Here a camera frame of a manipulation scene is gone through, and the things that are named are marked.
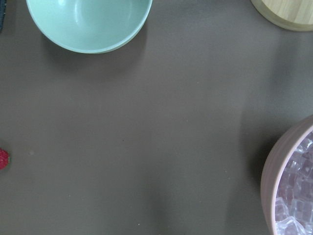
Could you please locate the wooden mug tree stand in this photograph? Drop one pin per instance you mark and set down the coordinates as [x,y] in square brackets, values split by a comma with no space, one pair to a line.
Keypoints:
[295,15]

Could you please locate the dark grey folded cloth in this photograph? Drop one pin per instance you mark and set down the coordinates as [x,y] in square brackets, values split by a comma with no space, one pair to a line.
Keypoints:
[2,12]

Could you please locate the pink bowl with ice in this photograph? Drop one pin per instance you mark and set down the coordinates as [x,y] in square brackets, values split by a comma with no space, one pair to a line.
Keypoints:
[287,182]

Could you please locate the green bowl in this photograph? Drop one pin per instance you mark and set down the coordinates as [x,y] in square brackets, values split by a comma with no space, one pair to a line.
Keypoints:
[89,26]

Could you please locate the red strawberry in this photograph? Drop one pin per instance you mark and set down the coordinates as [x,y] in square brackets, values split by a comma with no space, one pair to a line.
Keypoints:
[5,158]

